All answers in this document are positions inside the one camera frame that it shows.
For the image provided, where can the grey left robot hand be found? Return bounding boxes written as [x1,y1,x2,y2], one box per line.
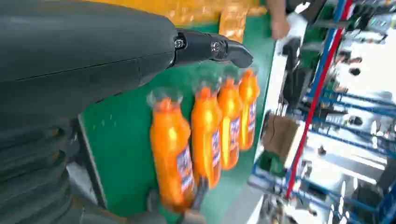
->
[0,0,255,224]

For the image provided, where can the orange drink bottle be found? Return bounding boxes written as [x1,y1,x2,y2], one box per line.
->
[237,68,262,152]
[217,77,244,171]
[190,82,224,190]
[147,88,196,213]

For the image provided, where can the green table mat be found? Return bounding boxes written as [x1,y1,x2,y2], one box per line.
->
[78,12,276,224]

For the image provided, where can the yellow sheet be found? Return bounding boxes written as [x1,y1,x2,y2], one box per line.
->
[83,0,267,43]

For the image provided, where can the person's hand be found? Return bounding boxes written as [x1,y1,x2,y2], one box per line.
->
[266,0,292,41]

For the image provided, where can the brown cardboard box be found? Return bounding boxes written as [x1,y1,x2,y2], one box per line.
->
[262,113,299,157]

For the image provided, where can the black monitor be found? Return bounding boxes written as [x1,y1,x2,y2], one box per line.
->
[282,37,314,107]

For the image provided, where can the green plastic crate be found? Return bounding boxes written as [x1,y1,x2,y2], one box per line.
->
[258,151,287,178]

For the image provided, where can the red pole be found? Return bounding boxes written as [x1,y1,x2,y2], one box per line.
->
[284,0,354,200]

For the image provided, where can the blue pole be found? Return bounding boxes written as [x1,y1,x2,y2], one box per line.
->
[304,0,347,99]

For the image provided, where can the blue metal rack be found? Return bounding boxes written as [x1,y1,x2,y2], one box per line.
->
[251,88,396,224]

